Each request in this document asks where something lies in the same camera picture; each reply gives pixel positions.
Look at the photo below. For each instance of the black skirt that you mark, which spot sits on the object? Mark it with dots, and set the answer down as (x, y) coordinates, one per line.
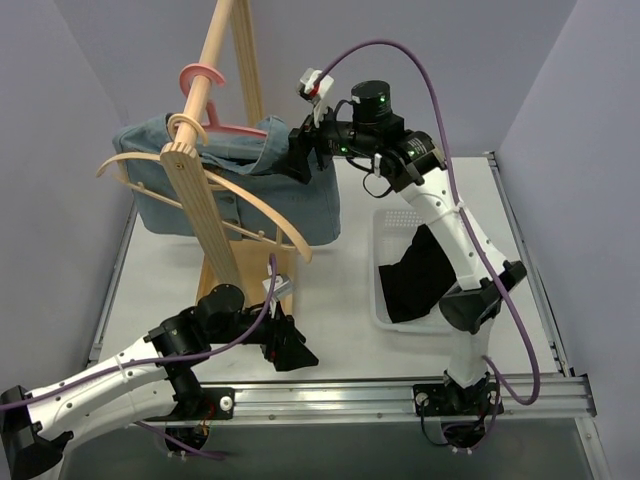
(415, 284)

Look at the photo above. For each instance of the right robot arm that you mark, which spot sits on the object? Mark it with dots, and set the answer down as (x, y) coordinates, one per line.
(472, 278)

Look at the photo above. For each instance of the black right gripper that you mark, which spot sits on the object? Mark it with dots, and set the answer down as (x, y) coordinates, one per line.
(303, 151)

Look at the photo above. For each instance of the aluminium rail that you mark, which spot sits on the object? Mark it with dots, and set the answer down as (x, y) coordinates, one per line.
(388, 401)
(539, 293)

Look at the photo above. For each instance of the light blue denim shirt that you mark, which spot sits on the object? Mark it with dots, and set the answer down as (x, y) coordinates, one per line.
(313, 208)

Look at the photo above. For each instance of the pink plastic hanger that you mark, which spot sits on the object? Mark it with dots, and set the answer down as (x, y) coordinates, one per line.
(187, 75)

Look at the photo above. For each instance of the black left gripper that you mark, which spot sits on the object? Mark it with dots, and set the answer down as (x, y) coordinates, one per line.
(275, 338)

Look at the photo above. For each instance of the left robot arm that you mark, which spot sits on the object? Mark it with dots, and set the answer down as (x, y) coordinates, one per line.
(153, 377)

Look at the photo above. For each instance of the white perforated plastic basket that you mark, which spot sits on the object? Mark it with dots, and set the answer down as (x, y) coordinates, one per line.
(390, 234)

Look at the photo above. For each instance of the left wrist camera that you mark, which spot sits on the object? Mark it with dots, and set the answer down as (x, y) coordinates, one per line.
(282, 293)

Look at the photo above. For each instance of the beige plastic hanger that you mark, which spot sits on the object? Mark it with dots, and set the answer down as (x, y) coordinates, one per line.
(244, 178)

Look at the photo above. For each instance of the aluminium right side rail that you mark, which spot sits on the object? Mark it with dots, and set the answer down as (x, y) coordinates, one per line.
(539, 293)

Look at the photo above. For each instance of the aluminium front rail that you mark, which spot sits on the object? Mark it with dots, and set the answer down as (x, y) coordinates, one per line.
(388, 401)

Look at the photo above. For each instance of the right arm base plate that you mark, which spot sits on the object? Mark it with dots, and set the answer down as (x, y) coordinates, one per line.
(456, 418)

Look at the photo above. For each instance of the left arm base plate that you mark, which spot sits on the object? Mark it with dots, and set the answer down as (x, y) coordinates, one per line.
(215, 404)

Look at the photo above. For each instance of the wooden clothes rack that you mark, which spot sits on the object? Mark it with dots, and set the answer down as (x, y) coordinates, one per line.
(236, 230)

